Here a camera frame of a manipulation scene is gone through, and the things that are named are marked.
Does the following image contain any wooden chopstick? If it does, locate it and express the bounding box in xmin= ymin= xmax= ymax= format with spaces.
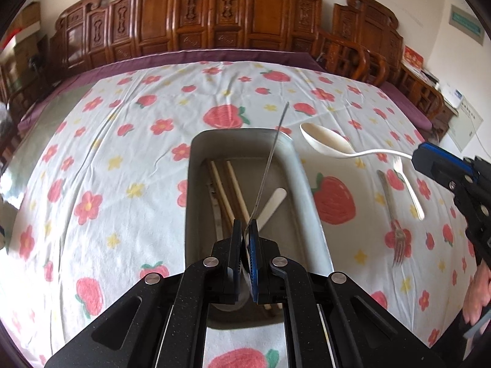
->
xmin=225 ymin=160 xmax=252 ymax=223
xmin=209 ymin=160 xmax=236 ymax=238

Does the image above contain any white wall paper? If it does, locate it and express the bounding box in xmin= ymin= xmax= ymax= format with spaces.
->
xmin=456 ymin=96 xmax=485 ymax=151

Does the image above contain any cream plastic fork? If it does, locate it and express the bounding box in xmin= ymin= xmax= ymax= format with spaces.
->
xmin=393 ymin=158 xmax=426 ymax=221

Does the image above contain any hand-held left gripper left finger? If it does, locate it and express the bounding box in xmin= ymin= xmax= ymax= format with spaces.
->
xmin=44 ymin=218 xmax=244 ymax=368

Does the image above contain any grey metal tray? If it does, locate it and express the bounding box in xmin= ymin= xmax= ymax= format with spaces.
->
xmin=183 ymin=128 xmax=334 ymax=330

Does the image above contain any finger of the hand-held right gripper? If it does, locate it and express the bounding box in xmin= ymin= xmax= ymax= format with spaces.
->
xmin=420 ymin=142 xmax=491 ymax=185
xmin=412 ymin=147 xmax=478 ymax=200

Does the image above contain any wooden armchair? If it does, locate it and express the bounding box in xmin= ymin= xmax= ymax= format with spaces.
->
xmin=314 ymin=31 xmax=389 ymax=86

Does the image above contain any green wall sign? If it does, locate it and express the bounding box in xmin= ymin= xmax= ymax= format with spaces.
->
xmin=448 ymin=4 xmax=485 ymax=47

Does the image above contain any carved wooden panel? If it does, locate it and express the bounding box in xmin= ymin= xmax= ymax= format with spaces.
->
xmin=332 ymin=0 xmax=406 ymax=67

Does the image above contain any strawberry flower printed blanket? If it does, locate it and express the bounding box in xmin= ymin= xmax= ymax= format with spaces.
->
xmin=0 ymin=59 xmax=485 ymax=368

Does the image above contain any cream ladle spoon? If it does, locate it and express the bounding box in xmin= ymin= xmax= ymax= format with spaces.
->
xmin=300 ymin=122 xmax=415 ymax=160

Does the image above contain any white plastic utensil handle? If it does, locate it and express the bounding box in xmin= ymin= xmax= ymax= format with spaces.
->
xmin=255 ymin=188 xmax=288 ymax=228

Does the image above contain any red box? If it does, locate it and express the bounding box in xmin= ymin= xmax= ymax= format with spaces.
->
xmin=403 ymin=45 xmax=425 ymax=67

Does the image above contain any stack of cardboard boxes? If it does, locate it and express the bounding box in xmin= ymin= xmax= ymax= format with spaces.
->
xmin=0 ymin=2 xmax=44 ymax=70

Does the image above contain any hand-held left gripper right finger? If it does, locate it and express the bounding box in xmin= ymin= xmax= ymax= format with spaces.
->
xmin=245 ymin=223 xmax=442 ymax=368

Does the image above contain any person's right hand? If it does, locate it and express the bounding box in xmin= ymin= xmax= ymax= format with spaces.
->
xmin=462 ymin=264 xmax=491 ymax=326

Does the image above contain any metal fork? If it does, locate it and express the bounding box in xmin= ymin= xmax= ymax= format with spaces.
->
xmin=377 ymin=169 xmax=408 ymax=268

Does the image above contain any thin metal chopstick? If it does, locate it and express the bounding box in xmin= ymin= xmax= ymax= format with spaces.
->
xmin=242 ymin=102 xmax=290 ymax=250

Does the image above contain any carved wooden headboard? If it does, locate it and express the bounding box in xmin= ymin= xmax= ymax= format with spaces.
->
xmin=49 ymin=0 xmax=323 ymax=85

